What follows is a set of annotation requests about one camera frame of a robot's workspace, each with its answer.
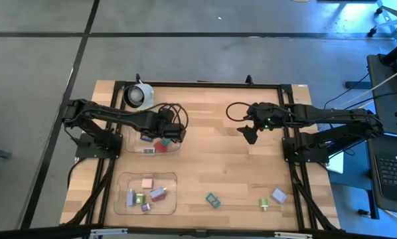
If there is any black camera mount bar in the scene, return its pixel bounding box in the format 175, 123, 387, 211
0, 224, 397, 239

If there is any white office chair base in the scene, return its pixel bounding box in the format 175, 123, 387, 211
366, 5, 397, 38

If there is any white cable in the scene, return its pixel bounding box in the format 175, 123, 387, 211
343, 64, 397, 109

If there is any black keyboard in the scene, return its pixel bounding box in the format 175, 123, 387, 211
373, 153, 397, 206

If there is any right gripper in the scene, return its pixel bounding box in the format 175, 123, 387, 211
236, 102, 287, 145

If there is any red digital clock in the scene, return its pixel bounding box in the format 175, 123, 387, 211
153, 140, 169, 154

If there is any clear plastic bin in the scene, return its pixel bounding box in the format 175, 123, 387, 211
114, 171, 179, 216
123, 125, 183, 155

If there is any lavender power adapter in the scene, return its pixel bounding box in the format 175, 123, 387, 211
125, 189, 137, 208
270, 187, 289, 205
149, 187, 169, 200

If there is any black side desk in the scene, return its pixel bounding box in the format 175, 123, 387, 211
366, 52, 397, 137

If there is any white paper sheet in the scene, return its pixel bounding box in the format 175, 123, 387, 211
327, 151, 345, 175

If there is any white round camera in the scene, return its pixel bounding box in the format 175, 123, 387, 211
123, 82, 155, 111

